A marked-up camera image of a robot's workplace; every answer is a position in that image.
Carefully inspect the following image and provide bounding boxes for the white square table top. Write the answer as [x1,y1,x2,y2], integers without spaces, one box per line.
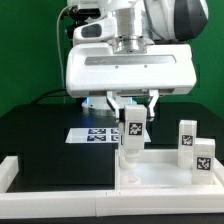
[115,149,224,193]

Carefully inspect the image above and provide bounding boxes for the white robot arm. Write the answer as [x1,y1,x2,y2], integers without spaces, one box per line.
[66,0,209,119]

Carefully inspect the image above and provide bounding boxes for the black cables at base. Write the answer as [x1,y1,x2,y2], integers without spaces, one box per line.
[30,88,71,106]

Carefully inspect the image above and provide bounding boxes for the black camera on mount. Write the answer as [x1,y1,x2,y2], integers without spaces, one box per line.
[66,6,101,38]

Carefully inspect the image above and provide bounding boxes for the white U-shaped fence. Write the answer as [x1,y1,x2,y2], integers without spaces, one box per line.
[0,156,224,219]

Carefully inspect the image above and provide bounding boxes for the fiducial marker sheet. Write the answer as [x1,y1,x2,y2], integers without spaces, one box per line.
[65,127,152,145]

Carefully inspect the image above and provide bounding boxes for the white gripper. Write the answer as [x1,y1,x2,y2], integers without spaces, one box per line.
[66,43,196,123]

